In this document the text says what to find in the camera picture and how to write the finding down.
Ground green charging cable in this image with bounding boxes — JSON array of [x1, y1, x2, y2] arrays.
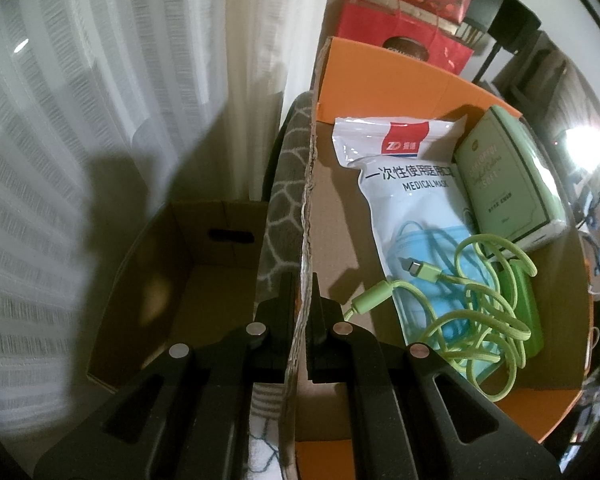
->
[[341, 233, 539, 403]]

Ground medical mask pack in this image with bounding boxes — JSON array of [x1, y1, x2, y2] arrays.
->
[[331, 114, 506, 386]]

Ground green grey power bank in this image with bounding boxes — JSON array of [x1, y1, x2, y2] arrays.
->
[[494, 259, 544, 360]]

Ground orange cardboard box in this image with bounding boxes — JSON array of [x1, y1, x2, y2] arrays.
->
[[294, 38, 593, 479]]

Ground green tissue pack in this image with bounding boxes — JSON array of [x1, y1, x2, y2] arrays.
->
[[454, 105, 568, 250]]

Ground grey white patterned blanket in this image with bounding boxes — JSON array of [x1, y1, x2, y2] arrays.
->
[[242, 91, 314, 479]]

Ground bright lamp box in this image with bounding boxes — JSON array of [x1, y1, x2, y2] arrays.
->
[[553, 125, 600, 176]]

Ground white curtain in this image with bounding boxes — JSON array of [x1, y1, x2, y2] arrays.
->
[[0, 0, 327, 468]]

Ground brown sofa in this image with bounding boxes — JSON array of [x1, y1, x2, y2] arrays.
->
[[494, 30, 600, 195]]

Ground red collection gift bag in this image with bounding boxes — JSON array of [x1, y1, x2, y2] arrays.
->
[[336, 0, 474, 75]]

